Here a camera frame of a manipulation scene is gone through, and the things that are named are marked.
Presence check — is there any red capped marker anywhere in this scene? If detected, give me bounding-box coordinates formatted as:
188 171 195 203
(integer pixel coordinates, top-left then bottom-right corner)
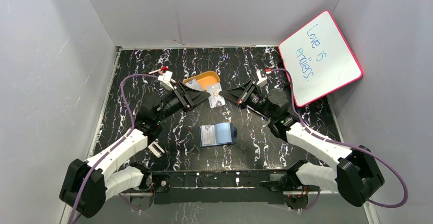
148 66 168 75

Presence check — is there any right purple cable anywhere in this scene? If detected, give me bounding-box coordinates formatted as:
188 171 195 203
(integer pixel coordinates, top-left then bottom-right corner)
267 68 410 212

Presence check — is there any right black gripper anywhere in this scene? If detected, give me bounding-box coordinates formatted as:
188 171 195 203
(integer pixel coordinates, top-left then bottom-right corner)
220 80 275 120

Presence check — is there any blue leather card holder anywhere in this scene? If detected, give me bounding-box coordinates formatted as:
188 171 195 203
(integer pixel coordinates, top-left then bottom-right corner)
199 122 237 147

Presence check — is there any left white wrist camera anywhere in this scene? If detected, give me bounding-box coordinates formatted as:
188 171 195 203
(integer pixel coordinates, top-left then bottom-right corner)
158 70 177 91

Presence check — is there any white eraser block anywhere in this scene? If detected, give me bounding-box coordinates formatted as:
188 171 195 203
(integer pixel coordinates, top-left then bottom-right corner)
148 141 165 158

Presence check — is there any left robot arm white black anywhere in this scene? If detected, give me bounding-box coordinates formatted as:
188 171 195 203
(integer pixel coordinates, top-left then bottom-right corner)
59 83 210 218

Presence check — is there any purple cable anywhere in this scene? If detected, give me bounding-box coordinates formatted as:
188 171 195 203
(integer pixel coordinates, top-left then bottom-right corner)
67 73 160 224
267 68 410 212

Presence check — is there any orange oval tray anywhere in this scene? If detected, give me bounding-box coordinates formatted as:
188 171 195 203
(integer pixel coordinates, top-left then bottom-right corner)
182 71 220 91

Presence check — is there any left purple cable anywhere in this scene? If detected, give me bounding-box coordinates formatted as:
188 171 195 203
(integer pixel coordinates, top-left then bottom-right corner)
67 73 160 224

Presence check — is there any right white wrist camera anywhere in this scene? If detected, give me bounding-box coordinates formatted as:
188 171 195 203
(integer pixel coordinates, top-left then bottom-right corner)
256 69 268 88

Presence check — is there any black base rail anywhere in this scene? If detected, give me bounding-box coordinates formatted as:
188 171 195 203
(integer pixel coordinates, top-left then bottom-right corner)
118 170 325 213

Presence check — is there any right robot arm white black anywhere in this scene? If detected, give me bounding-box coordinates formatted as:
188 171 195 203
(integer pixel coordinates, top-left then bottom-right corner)
219 81 384 207

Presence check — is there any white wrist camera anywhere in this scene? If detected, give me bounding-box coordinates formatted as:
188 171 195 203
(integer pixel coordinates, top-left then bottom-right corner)
256 69 268 88
158 70 177 91

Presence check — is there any pink framed whiteboard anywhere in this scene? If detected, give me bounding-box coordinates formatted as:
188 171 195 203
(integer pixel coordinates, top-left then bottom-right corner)
278 10 364 107

